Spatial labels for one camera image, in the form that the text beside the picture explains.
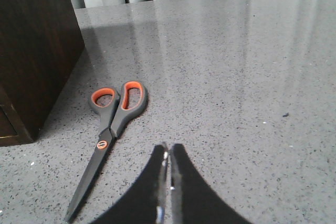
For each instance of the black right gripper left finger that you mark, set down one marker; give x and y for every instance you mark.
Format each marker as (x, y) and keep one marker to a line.
(144, 201)

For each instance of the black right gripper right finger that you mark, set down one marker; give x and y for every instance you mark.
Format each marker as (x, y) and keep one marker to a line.
(193, 200)

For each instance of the grey orange handled scissors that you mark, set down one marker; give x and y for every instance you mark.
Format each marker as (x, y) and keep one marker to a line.
(114, 116)

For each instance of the dark wooden drawer cabinet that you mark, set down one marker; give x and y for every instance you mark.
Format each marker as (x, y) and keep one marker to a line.
(40, 44)

